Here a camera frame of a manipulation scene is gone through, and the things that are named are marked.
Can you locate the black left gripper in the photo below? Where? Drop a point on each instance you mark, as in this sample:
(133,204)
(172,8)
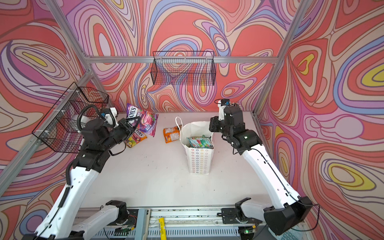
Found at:
(124,126)

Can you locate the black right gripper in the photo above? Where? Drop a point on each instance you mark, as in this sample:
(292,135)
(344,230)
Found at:
(214,120)

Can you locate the purple Fox's candy bag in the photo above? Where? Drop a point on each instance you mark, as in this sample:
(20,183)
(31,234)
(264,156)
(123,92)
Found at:
(149,119)

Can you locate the red orange Fox's candy bag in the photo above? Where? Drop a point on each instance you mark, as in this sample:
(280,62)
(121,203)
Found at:
(135,138)

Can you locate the teal mint Fox's candy bag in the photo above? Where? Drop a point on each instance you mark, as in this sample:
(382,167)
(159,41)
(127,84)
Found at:
(201,142)

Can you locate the orange snack bag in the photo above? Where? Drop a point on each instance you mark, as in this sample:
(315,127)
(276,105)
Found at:
(171,134)

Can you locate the white printed paper bag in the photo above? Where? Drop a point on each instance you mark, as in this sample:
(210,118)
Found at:
(199,160)

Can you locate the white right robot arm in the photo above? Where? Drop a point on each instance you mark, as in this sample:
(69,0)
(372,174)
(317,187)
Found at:
(288,208)

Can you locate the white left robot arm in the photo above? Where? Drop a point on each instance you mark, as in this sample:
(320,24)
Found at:
(80,175)

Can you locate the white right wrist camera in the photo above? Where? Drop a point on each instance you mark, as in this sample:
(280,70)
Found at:
(222,104)

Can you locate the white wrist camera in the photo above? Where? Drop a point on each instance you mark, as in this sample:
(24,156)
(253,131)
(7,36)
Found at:
(110,116)
(222,104)

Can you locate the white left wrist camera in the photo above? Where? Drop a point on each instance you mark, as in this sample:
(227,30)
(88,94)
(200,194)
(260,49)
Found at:
(110,116)

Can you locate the black wire basket back wall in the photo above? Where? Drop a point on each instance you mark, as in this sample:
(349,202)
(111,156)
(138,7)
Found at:
(183,68)

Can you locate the black wire basket wall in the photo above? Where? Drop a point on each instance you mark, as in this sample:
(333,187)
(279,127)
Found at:
(183,68)
(58,129)

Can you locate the black wire basket left wall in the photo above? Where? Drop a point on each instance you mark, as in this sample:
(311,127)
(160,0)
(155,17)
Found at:
(58,129)

